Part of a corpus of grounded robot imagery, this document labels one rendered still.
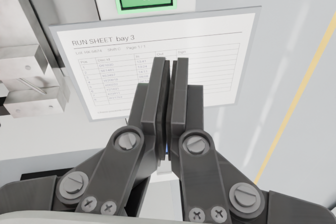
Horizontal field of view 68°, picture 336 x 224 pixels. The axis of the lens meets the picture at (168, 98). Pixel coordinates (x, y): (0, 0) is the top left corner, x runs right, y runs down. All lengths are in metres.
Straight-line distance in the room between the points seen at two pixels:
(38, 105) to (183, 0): 0.28
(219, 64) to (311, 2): 1.34
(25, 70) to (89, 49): 0.13
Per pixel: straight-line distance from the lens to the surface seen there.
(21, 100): 0.44
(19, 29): 0.38
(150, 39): 0.27
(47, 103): 0.43
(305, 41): 1.77
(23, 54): 0.38
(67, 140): 0.65
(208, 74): 0.31
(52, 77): 0.42
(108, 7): 0.25
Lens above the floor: 1.19
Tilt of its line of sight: 43 degrees down
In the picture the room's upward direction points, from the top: 171 degrees clockwise
